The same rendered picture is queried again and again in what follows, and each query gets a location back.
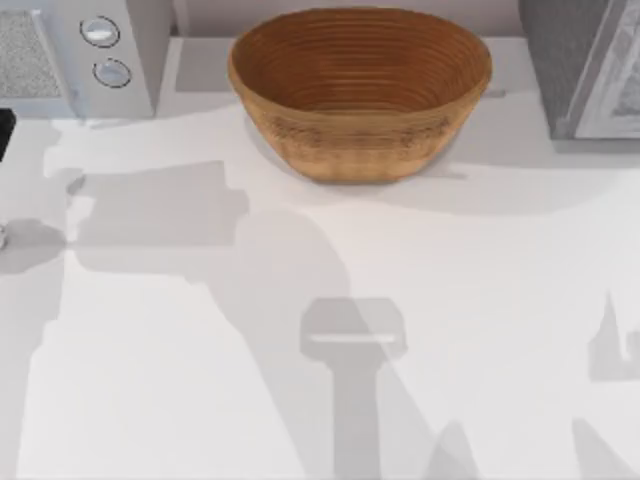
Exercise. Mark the brown woven basket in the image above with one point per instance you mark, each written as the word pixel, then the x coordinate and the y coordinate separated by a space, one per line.
pixel 360 85

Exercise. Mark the pale microwave oven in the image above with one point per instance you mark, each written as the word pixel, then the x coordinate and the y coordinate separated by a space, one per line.
pixel 60 55

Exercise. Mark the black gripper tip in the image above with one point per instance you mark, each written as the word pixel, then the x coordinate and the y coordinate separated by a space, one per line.
pixel 5 131

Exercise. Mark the round microwave knob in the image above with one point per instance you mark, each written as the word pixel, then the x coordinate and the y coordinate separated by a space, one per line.
pixel 99 31
pixel 112 72

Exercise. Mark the grey cabinet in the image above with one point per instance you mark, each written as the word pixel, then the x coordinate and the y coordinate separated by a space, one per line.
pixel 585 65

